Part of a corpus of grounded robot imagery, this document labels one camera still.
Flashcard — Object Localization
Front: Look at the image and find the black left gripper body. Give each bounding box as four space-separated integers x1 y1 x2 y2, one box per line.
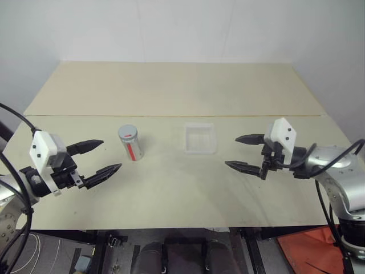
51 151 87 191

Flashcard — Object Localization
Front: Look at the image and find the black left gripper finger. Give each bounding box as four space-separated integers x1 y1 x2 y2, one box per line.
84 163 123 190
66 139 104 157

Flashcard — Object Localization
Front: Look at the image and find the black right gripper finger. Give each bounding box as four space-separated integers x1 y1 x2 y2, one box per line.
224 160 263 176
234 133 266 146

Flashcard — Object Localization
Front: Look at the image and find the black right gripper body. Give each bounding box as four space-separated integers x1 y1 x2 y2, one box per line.
259 141 291 181

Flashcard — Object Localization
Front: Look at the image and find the silver can with red label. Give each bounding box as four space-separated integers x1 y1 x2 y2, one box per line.
121 134 144 162

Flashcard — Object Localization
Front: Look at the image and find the grey bottle cap red mark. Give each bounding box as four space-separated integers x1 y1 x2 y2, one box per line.
117 124 139 143

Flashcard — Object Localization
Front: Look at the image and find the clear plastic container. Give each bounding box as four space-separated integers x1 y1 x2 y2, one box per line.
182 122 218 155

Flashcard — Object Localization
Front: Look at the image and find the small grey-blue object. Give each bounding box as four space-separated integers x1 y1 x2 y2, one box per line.
75 255 92 273

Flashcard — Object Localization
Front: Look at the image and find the dark rounded shape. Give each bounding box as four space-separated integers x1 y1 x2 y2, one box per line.
204 240 232 274
136 241 167 274

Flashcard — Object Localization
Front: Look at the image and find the orange cloth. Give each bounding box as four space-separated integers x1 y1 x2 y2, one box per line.
277 224 346 274

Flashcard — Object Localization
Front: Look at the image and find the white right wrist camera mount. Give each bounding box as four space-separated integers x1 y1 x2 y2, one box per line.
263 117 298 167

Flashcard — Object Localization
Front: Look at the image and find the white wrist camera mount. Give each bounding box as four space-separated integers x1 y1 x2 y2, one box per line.
263 117 298 167
29 131 68 197

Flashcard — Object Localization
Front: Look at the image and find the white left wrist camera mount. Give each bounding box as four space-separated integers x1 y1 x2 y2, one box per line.
29 131 68 197

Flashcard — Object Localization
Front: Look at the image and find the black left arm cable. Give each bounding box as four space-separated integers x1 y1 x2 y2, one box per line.
0 102 40 272

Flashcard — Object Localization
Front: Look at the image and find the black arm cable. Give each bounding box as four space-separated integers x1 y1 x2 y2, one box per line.
278 138 365 249
0 102 40 272

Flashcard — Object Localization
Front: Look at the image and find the thin white cable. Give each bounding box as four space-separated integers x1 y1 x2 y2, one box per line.
11 231 68 273

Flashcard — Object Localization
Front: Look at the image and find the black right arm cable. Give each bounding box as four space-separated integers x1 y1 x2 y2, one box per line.
278 138 365 249

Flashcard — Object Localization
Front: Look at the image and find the black table frame bar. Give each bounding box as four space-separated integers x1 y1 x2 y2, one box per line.
92 229 111 274
239 228 270 274

